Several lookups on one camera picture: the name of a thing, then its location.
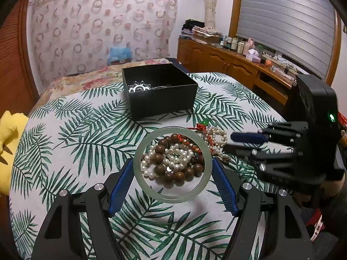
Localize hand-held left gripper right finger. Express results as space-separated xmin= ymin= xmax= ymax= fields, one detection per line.
xmin=211 ymin=157 xmax=318 ymax=260

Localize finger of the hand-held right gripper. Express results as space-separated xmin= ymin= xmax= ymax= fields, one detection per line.
xmin=223 ymin=143 xmax=324 ymax=189
xmin=230 ymin=121 xmax=309 ymax=148

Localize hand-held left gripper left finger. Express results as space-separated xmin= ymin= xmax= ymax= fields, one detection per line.
xmin=30 ymin=157 xmax=134 ymax=260

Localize cream pearl necklace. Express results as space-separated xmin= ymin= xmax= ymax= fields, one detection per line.
xmin=202 ymin=126 xmax=231 ymax=163

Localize red knotted cord ornament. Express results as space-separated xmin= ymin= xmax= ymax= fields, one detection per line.
xmin=189 ymin=123 xmax=208 ymax=134

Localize brown wooden bead bracelet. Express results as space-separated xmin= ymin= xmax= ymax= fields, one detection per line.
xmin=152 ymin=133 xmax=205 ymax=184

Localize pale green jade bangle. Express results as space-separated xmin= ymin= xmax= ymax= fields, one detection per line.
xmin=133 ymin=127 xmax=210 ymax=203

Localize white pearl bracelet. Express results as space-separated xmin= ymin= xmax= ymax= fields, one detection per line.
xmin=140 ymin=142 xmax=196 ymax=179

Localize black jewelry box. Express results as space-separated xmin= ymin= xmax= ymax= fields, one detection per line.
xmin=121 ymin=63 xmax=198 ymax=120

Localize person's right forearm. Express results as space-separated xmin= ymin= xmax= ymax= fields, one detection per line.
xmin=324 ymin=173 xmax=347 ymax=204

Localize white power strip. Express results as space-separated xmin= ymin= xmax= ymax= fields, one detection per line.
xmin=271 ymin=65 xmax=298 ymax=81

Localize green leaf print tablecloth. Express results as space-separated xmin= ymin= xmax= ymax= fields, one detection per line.
xmin=9 ymin=72 xmax=288 ymax=260

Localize pink tissue box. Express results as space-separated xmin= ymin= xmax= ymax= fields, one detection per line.
xmin=245 ymin=49 xmax=262 ymax=62

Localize wooden cabinet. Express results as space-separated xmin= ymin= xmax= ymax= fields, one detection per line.
xmin=177 ymin=36 xmax=299 ymax=106

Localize row of toiletry bottles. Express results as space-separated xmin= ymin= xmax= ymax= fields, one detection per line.
xmin=221 ymin=34 xmax=257 ymax=56

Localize red white patterned clothing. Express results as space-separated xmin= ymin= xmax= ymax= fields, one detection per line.
xmin=306 ymin=208 xmax=326 ymax=242

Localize navy bed sheet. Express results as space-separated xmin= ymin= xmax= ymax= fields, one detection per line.
xmin=167 ymin=58 xmax=192 ymax=73

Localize silver flower brooch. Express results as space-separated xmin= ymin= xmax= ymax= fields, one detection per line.
xmin=128 ymin=81 xmax=151 ymax=94

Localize grey window blind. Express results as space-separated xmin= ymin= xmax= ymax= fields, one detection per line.
xmin=234 ymin=0 xmax=337 ymax=80

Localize stack of folded clothes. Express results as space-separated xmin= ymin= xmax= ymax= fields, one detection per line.
xmin=180 ymin=19 xmax=223 ymax=45

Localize floral blanket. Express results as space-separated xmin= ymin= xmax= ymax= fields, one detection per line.
xmin=35 ymin=58 xmax=179 ymax=107

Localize yellow plush toy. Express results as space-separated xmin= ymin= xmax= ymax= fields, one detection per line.
xmin=0 ymin=111 xmax=29 ymax=195

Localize blue plastic bag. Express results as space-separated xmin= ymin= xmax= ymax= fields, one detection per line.
xmin=107 ymin=46 xmax=133 ymax=63

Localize beige drape curtain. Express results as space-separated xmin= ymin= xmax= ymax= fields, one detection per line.
xmin=202 ymin=0 xmax=220 ymax=29

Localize circle patterned sheer curtain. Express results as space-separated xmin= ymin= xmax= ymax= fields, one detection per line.
xmin=28 ymin=0 xmax=180 ymax=87

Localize wooden window frame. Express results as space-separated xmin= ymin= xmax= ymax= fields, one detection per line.
xmin=228 ymin=0 xmax=343 ymax=86

